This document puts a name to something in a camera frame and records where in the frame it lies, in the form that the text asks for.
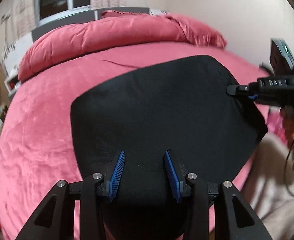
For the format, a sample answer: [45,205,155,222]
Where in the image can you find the white bedside table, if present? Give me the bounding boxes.
[4,68,21,100]

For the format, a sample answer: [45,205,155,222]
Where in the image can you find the pink folded duvet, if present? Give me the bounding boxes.
[18,10,227,81]

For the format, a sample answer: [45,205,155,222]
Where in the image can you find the pink velvet bed sheet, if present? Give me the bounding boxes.
[0,42,266,239]

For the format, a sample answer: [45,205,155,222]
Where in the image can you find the grey headboard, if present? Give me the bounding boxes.
[31,7,150,42]

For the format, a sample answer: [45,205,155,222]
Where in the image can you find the black pants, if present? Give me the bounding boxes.
[70,55,268,239]

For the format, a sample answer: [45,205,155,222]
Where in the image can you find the person's right hand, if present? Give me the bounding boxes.
[280,108,294,150]

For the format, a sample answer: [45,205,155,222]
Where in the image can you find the beige sweater forearm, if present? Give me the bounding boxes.
[242,133,294,239]

